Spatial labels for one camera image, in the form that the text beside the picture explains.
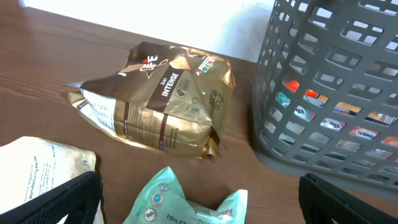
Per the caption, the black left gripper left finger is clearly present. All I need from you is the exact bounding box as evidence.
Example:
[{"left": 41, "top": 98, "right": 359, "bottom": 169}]
[{"left": 1, "top": 171, "right": 103, "bottom": 224}]

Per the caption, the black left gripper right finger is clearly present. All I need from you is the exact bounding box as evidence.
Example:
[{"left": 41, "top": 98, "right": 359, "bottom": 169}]
[{"left": 298, "top": 173, "right": 397, "bottom": 224}]

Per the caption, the colourful tissue multipack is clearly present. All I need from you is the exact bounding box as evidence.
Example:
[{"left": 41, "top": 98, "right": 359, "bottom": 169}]
[{"left": 261, "top": 91, "right": 398, "bottom": 175}]

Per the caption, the orange pasta packet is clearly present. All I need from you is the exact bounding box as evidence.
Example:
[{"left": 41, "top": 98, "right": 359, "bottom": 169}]
[{"left": 284, "top": 80, "right": 397, "bottom": 126}]

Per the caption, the gold brown coffee bag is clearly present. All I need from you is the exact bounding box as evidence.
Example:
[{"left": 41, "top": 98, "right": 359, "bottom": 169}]
[{"left": 62, "top": 42, "right": 235, "bottom": 158}]

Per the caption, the teal tissue pack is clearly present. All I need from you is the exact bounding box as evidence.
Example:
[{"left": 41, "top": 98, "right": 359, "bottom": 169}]
[{"left": 123, "top": 167, "right": 248, "bottom": 224}]

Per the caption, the cream paper pouch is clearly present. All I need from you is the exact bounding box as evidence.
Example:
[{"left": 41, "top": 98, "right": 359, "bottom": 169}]
[{"left": 1, "top": 136, "right": 104, "bottom": 223}]

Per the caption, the grey plastic basket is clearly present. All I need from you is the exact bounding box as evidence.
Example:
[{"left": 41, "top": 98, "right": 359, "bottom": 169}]
[{"left": 252, "top": 0, "right": 397, "bottom": 191}]

